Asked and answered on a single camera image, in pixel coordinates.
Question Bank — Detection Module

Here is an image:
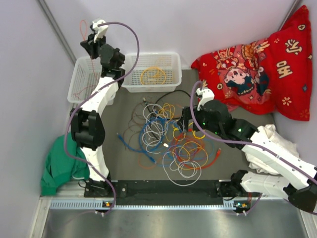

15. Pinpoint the grey slotted cable duct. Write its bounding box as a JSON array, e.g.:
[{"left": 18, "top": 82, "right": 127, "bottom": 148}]
[{"left": 50, "top": 199, "right": 250, "bottom": 212}]

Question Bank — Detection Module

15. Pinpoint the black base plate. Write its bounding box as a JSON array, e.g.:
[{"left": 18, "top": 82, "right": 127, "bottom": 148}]
[{"left": 84, "top": 179, "right": 251, "bottom": 206}]

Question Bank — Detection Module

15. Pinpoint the right white plastic basket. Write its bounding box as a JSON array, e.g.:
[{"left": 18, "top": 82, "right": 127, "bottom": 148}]
[{"left": 122, "top": 52, "right": 182, "bottom": 93}]

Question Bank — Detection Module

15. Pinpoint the white cloth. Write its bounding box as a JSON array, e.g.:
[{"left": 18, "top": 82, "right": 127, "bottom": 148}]
[{"left": 245, "top": 124, "right": 300, "bottom": 175}]

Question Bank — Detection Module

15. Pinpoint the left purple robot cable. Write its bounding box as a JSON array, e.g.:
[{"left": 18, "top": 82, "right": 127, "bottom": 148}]
[{"left": 63, "top": 21, "right": 141, "bottom": 216}]

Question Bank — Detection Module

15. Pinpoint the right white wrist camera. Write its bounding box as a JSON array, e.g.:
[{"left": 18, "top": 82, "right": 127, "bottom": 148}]
[{"left": 196, "top": 87, "right": 215, "bottom": 111}]

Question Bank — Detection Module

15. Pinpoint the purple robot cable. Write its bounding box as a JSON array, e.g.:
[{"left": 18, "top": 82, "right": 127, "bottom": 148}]
[
  {"left": 190, "top": 80, "right": 317, "bottom": 216},
  {"left": 63, "top": 21, "right": 141, "bottom": 216}
]

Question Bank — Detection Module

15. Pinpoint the white plastic basket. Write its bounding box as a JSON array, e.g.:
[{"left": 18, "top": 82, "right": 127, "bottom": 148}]
[
  {"left": 67, "top": 56, "right": 102, "bottom": 104},
  {"left": 122, "top": 52, "right": 182, "bottom": 93}
]

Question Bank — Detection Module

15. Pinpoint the red printed pillow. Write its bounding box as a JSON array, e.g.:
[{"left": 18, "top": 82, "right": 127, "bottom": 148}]
[{"left": 191, "top": 5, "right": 313, "bottom": 121}]

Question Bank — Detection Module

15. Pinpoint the yellow cable bundle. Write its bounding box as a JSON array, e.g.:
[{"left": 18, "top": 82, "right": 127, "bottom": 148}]
[{"left": 158, "top": 103, "right": 209, "bottom": 169}]

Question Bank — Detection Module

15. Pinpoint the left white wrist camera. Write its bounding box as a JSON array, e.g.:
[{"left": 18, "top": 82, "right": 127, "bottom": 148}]
[{"left": 90, "top": 18, "right": 108, "bottom": 43}]

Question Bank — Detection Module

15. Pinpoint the brown thin cable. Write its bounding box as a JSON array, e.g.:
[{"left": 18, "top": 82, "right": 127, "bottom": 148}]
[{"left": 122, "top": 98, "right": 149, "bottom": 149}]

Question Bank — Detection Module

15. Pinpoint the blue ethernet cable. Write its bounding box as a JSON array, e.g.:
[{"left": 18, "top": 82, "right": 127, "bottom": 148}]
[{"left": 116, "top": 116, "right": 213, "bottom": 164}]

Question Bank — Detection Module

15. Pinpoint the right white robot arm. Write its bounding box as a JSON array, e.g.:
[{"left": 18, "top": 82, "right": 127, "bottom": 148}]
[{"left": 177, "top": 100, "right": 317, "bottom": 213}]

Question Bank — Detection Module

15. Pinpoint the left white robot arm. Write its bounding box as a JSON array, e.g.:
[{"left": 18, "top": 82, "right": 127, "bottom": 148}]
[{"left": 71, "top": 34, "right": 125, "bottom": 197}]

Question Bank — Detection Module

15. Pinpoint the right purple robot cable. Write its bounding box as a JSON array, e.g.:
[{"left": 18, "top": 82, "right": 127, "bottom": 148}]
[{"left": 190, "top": 80, "right": 317, "bottom": 216}]

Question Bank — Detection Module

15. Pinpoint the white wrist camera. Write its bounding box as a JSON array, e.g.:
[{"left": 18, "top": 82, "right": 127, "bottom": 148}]
[
  {"left": 90, "top": 18, "right": 108, "bottom": 43},
  {"left": 196, "top": 87, "right": 215, "bottom": 111}
]

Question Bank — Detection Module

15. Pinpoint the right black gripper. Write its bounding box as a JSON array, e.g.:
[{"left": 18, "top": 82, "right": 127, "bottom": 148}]
[{"left": 177, "top": 105, "right": 222, "bottom": 136}]

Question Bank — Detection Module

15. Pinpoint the left white plastic basket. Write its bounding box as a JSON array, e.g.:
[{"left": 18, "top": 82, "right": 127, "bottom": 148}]
[{"left": 67, "top": 56, "right": 102, "bottom": 104}]

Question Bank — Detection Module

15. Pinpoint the thin red wire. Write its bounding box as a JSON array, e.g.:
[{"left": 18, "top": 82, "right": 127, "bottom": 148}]
[{"left": 73, "top": 85, "right": 97, "bottom": 100}]

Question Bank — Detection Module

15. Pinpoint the white coiled cable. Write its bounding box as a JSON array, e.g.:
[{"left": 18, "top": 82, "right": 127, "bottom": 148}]
[
  {"left": 142, "top": 104, "right": 170, "bottom": 154},
  {"left": 162, "top": 148, "right": 202, "bottom": 186}
]

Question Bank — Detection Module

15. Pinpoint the green cloth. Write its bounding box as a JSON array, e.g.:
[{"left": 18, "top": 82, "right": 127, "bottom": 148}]
[{"left": 40, "top": 133, "right": 90, "bottom": 196}]

